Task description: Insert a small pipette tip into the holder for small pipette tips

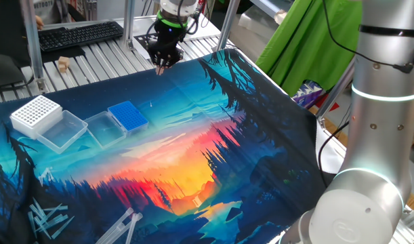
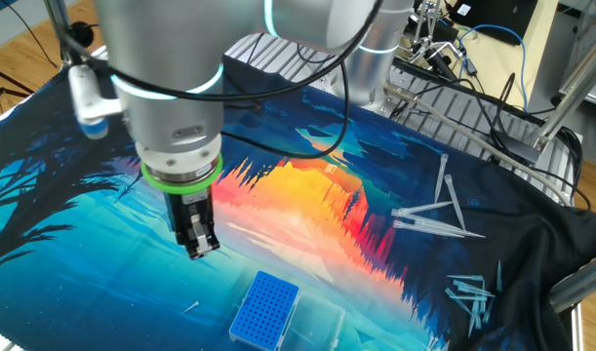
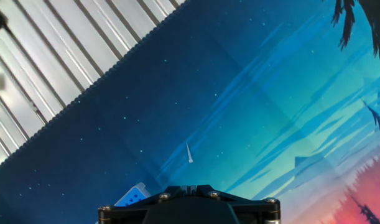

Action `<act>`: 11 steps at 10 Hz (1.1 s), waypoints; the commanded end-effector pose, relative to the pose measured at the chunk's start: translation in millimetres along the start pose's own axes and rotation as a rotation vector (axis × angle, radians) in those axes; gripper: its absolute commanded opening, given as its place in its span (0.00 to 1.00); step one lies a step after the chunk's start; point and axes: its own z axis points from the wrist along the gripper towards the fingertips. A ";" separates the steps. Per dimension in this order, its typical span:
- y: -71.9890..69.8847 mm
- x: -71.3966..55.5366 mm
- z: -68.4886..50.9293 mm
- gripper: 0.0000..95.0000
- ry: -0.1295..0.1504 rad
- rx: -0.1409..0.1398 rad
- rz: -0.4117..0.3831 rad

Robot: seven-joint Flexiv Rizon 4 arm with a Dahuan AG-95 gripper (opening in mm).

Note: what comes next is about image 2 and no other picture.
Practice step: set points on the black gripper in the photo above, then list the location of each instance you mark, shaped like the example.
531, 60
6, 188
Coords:
187, 207

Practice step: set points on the small clear pipette tip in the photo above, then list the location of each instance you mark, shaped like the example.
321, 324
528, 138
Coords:
190, 307
444, 346
431, 343

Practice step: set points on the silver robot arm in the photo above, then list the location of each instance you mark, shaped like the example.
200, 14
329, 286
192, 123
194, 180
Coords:
170, 73

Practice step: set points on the blue pipette tip box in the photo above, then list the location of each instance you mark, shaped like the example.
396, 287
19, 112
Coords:
266, 307

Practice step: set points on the large clear pipette tip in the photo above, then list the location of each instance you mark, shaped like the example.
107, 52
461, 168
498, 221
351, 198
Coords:
424, 227
453, 200
453, 229
419, 208
441, 175

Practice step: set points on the clear pipette tips lower pile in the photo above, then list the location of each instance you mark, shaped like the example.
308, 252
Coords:
456, 300

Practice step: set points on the medium blue pipette tip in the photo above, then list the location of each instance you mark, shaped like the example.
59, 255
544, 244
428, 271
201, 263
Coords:
473, 319
488, 310
468, 297
473, 288
465, 277
482, 304
499, 278

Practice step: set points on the printed landscape cloth mat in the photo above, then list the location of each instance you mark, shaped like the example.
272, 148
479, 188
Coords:
302, 209

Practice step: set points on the silver clamp stand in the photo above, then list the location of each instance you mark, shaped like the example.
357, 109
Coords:
426, 29

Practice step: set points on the black power brick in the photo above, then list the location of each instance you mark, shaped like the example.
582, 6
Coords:
517, 146

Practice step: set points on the beige desk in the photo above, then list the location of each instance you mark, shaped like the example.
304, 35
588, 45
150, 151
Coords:
497, 68

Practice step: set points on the black laptop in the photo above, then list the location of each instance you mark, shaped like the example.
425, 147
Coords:
502, 19

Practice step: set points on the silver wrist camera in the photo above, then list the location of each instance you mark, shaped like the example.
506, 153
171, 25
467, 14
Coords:
88, 102

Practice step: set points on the aluminium frame post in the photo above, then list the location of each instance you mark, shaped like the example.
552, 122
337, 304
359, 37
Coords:
570, 92
58, 19

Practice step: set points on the aluminium frame beam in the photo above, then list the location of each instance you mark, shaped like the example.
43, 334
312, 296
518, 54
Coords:
580, 285

